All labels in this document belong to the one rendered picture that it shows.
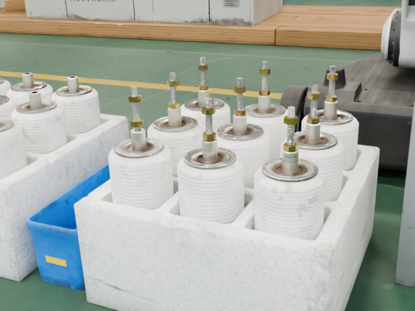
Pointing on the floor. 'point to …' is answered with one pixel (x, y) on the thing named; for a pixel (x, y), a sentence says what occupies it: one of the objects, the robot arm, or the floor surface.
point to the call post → (407, 222)
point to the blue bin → (62, 234)
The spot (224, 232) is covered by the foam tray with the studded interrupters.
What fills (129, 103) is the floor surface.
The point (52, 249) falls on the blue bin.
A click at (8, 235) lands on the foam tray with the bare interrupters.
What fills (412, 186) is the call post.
